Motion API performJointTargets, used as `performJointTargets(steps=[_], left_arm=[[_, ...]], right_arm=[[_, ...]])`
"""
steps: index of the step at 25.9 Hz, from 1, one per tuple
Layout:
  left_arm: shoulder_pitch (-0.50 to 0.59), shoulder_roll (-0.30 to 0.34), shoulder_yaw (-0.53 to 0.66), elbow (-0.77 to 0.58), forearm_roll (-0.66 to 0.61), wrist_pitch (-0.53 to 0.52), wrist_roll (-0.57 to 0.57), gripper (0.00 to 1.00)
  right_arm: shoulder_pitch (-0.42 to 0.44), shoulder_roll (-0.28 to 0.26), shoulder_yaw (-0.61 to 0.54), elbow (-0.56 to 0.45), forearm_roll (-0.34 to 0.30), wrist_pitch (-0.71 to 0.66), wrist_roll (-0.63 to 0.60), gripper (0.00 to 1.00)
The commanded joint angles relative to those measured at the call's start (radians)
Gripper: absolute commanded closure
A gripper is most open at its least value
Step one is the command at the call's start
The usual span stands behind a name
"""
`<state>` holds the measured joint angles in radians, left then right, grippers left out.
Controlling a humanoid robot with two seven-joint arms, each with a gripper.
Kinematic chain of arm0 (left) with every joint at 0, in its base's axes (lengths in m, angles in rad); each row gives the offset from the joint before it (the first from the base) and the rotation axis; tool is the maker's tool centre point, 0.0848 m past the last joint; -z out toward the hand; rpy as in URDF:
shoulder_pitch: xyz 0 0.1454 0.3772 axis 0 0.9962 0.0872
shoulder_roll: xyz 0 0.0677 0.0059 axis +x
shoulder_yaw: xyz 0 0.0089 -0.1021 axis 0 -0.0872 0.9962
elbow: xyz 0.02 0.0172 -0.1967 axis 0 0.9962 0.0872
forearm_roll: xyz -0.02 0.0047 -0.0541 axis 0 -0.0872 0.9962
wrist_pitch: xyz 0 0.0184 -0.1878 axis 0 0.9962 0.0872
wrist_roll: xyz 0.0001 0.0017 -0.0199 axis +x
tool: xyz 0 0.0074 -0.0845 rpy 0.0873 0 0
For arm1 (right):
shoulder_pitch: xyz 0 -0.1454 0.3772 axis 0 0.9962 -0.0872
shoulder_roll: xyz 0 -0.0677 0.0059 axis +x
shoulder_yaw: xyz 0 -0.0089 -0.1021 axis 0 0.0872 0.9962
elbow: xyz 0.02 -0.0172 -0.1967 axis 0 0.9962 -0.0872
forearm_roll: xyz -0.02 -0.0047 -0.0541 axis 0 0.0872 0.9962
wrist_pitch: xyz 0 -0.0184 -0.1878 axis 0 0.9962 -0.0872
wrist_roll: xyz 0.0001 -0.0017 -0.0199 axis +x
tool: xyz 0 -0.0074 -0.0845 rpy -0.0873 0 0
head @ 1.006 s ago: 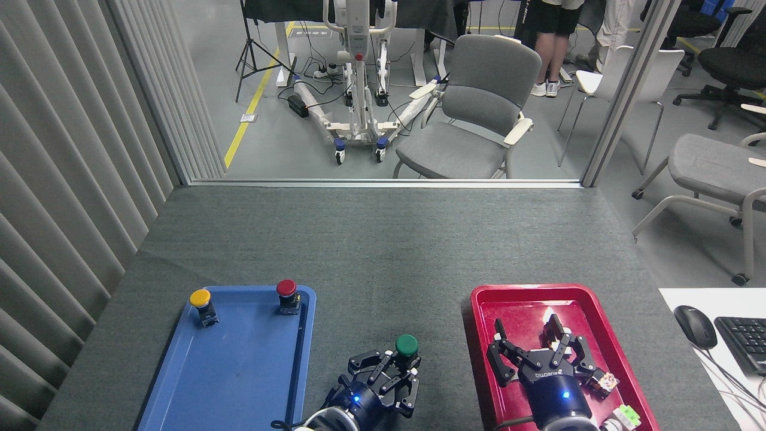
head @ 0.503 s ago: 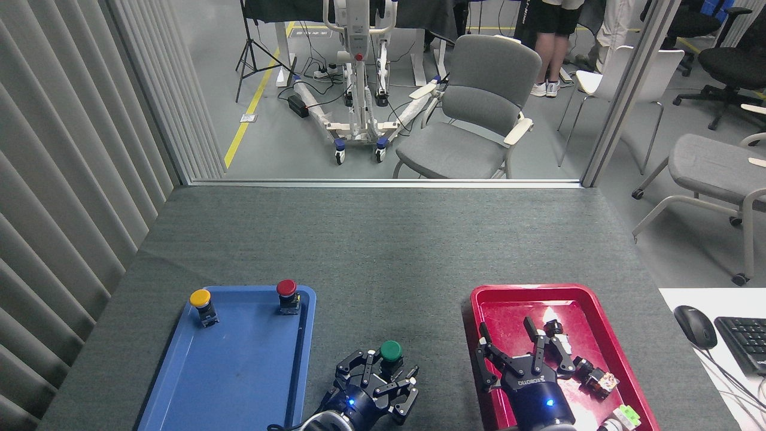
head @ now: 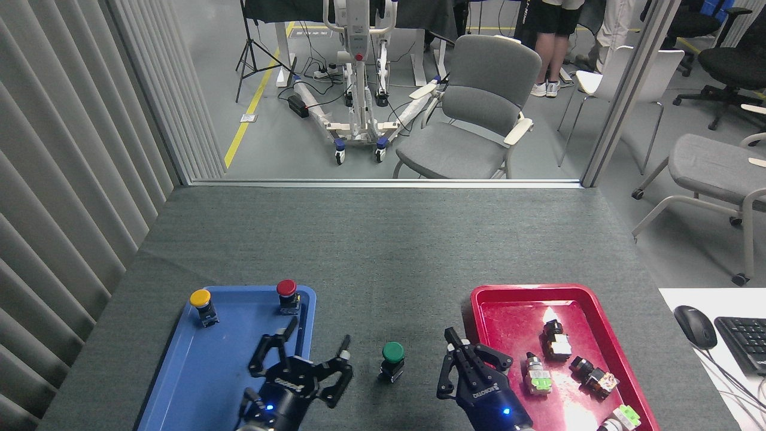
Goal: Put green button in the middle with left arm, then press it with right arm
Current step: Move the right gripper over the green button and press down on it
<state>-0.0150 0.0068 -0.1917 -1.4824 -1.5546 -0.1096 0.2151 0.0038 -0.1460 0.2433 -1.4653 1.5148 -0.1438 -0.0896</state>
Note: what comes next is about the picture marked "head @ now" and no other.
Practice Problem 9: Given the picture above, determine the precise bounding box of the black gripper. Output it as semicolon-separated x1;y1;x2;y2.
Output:
437;326;533;431
242;316;354;431

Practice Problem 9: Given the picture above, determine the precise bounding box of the green push button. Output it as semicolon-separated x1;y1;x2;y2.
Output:
378;341;406;384

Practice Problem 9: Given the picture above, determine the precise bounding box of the red push button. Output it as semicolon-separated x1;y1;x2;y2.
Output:
276;279;301;316

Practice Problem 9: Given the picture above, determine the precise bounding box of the yellow push button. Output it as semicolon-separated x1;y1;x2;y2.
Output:
190;289;220;328

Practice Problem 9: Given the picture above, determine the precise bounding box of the red plastic tray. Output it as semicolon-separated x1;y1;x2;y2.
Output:
470;284;662;431

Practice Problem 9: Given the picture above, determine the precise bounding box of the blue plastic tray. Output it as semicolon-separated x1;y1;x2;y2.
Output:
133;285;317;431

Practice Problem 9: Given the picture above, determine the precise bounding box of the black computer mouse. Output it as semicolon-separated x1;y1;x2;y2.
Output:
674;305;718;350

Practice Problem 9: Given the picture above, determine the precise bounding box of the grey chair with cream armrests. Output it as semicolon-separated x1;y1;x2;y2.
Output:
393;34;543;180

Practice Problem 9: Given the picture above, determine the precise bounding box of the white desk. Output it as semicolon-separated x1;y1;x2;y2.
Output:
658;287;766;431

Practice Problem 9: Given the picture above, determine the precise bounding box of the black keyboard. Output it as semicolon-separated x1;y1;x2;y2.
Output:
714;316;766;377

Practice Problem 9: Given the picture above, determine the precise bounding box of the white stand on wheels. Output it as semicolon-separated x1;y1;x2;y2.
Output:
293;0;440;165

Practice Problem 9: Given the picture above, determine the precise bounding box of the grey chair with castors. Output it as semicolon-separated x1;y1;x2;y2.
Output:
631;102;766;287

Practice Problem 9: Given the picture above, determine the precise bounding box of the black tripod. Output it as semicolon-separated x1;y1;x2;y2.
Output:
235;0;297;103

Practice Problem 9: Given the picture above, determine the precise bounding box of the white plastic chair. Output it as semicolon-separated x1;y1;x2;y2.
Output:
557;45;686;175

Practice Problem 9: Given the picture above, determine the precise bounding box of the person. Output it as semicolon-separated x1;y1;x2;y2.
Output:
576;0;635;74
530;0;585;98

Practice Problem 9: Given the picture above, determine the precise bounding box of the black office chair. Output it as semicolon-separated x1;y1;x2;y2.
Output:
640;0;722;77
673;6;766;131

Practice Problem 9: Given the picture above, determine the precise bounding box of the silver switch with green block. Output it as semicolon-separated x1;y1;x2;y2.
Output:
524;352;553;396

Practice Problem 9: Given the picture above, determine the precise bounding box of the black and white switch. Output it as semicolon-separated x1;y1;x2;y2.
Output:
542;320;573;362

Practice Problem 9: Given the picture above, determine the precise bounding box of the black switch with orange block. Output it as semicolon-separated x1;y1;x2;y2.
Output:
569;356;621;399

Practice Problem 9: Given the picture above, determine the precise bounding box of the white switch with green block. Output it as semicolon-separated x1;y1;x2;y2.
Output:
597;404;642;431

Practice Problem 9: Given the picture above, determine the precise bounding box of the silver horizontal rail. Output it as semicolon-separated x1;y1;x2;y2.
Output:
187;178;584;190

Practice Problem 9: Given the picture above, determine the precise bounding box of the mouse cable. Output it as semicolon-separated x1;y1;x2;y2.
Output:
697;347;766;421

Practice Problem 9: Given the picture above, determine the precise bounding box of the silver post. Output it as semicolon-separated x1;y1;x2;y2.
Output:
582;0;682;188

